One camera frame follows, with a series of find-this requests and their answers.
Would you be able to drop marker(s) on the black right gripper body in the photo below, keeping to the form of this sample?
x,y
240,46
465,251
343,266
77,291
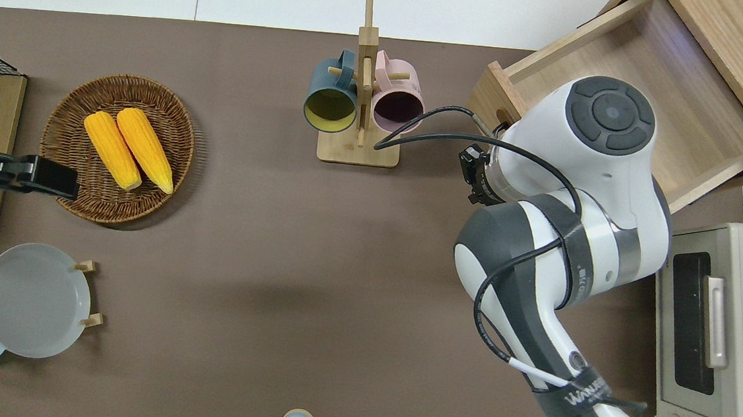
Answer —
x,y
477,174

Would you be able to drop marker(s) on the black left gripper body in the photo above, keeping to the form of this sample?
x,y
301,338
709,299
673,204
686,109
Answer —
x,y
55,178

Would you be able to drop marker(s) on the light wooden drawer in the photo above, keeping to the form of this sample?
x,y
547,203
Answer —
x,y
692,94

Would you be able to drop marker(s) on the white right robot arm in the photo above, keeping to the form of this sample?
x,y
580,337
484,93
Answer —
x,y
612,187

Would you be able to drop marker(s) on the round wicker basket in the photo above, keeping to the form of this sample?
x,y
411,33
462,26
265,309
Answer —
x,y
68,191

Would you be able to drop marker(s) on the yellow corn cob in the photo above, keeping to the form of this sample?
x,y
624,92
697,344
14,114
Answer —
x,y
145,149
112,150

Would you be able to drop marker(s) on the pink mug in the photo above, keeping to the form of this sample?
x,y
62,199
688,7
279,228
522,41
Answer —
x,y
398,108

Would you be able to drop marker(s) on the wooden mug rack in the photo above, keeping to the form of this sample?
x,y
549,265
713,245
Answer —
x,y
357,149

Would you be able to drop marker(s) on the grey plate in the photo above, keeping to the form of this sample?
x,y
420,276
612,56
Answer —
x,y
32,301

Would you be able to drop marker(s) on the wooden plate rack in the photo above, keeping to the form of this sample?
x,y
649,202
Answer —
x,y
92,320

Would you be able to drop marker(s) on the dark blue mug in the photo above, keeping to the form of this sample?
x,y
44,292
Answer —
x,y
329,109

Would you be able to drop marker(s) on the brown table mat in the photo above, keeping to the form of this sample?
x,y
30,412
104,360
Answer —
x,y
274,260

